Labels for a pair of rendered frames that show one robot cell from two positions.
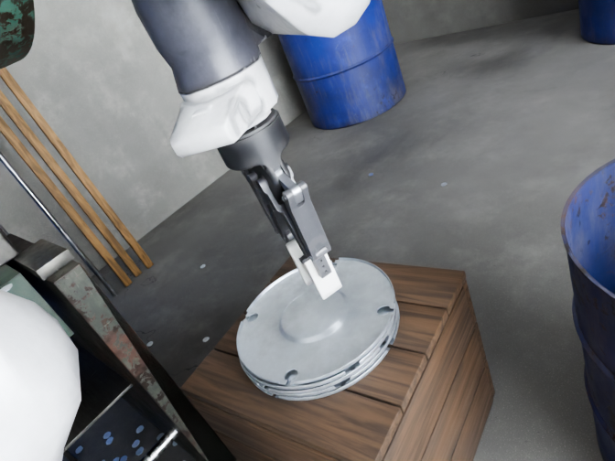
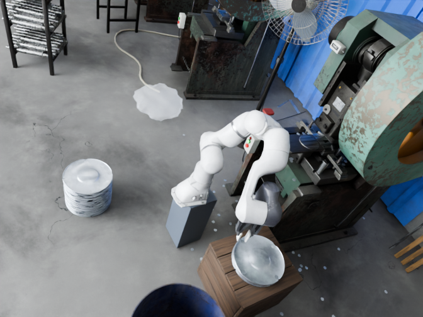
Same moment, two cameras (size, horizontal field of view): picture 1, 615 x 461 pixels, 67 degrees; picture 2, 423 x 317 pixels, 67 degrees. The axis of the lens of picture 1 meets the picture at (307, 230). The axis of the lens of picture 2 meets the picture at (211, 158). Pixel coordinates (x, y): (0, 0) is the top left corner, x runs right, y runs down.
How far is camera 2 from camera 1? 1.37 m
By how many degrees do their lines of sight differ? 72
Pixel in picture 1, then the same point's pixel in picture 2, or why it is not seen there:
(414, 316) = (239, 282)
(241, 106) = not seen: hidden behind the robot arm
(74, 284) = (292, 195)
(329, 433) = (223, 241)
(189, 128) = not seen: hidden behind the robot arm
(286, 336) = (256, 248)
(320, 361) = (240, 248)
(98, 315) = (287, 202)
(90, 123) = not seen: outside the picture
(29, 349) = (208, 166)
